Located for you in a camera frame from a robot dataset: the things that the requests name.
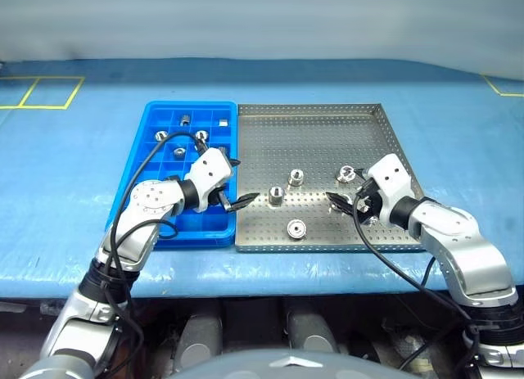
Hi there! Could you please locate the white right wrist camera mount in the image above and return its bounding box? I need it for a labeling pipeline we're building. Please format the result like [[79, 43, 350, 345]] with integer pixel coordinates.
[[363, 153, 418, 227]]

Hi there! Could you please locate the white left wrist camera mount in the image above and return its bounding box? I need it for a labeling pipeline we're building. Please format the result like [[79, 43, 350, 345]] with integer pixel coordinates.
[[183, 147, 235, 214]]

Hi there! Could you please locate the blue compartment tray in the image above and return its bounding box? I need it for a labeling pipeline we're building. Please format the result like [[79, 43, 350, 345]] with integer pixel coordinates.
[[105, 101, 239, 249]]

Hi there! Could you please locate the blue plastic table cover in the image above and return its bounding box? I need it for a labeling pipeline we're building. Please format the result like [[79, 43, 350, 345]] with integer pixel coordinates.
[[0, 57, 524, 301]]

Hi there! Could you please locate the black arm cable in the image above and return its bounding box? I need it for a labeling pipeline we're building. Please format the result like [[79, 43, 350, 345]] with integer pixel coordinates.
[[352, 194, 484, 379], [97, 132, 210, 379]]

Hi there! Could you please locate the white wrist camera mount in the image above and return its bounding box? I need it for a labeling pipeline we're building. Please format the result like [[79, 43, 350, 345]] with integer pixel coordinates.
[[183, 147, 235, 214], [363, 153, 418, 227]]

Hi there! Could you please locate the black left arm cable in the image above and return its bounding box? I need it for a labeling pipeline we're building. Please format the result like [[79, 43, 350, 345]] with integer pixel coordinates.
[[97, 132, 210, 379]]

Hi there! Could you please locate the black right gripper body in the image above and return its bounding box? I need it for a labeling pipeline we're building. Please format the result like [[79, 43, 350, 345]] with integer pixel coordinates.
[[354, 178, 384, 223]]

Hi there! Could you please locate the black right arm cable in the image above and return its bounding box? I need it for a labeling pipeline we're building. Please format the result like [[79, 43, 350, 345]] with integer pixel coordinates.
[[352, 194, 484, 379]]

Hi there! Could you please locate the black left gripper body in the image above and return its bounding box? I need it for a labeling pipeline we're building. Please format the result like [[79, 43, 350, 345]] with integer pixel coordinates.
[[206, 185, 233, 213]]

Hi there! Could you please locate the grey robot torso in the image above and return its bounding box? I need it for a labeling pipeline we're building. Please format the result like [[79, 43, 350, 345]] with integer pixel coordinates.
[[167, 350, 422, 379]]

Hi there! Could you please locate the dark grey rounded shape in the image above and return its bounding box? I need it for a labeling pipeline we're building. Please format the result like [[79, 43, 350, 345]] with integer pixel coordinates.
[[174, 309, 224, 374], [284, 307, 341, 355]]

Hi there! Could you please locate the perforated metal tray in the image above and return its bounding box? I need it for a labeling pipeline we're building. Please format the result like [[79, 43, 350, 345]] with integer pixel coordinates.
[[234, 103, 427, 254]]

